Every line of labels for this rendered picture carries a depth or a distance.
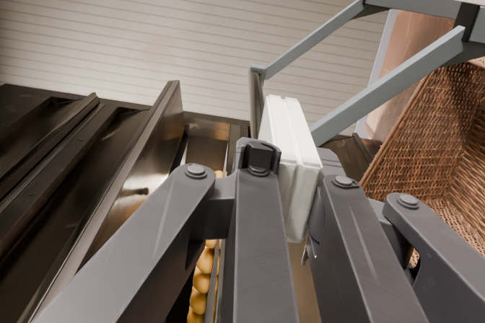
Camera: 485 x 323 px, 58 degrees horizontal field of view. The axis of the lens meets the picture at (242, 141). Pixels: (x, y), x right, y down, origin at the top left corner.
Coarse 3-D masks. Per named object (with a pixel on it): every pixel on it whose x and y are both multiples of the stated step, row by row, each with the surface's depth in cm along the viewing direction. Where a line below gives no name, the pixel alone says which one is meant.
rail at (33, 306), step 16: (160, 96) 148; (144, 128) 120; (128, 144) 109; (112, 176) 93; (96, 208) 81; (80, 224) 76; (64, 256) 68; (48, 272) 65; (48, 288) 61; (32, 304) 58
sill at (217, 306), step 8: (232, 128) 170; (232, 136) 163; (232, 144) 156; (232, 152) 149; (232, 160) 144; (224, 240) 102; (224, 248) 100; (216, 280) 97; (216, 288) 92; (216, 296) 87; (216, 304) 83; (216, 312) 81; (216, 320) 79
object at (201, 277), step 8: (208, 240) 130; (216, 240) 131; (208, 248) 139; (208, 256) 136; (200, 264) 135; (208, 264) 134; (200, 272) 141; (208, 272) 134; (200, 280) 138; (208, 280) 138; (192, 288) 174; (200, 288) 137; (208, 288) 138; (192, 296) 144; (200, 296) 142; (192, 304) 141; (200, 304) 140; (192, 312) 147; (200, 312) 140; (192, 320) 145; (200, 320) 145
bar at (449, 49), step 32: (384, 0) 96; (416, 0) 96; (448, 0) 96; (320, 32) 99; (448, 32) 54; (480, 32) 51; (256, 64) 104; (288, 64) 102; (416, 64) 54; (448, 64) 55; (256, 96) 83; (384, 96) 55; (256, 128) 67; (320, 128) 57
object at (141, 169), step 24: (168, 96) 147; (168, 120) 141; (144, 144) 109; (168, 144) 139; (144, 168) 107; (168, 168) 137; (120, 192) 87; (96, 216) 78; (120, 216) 86; (96, 240) 73; (72, 264) 66
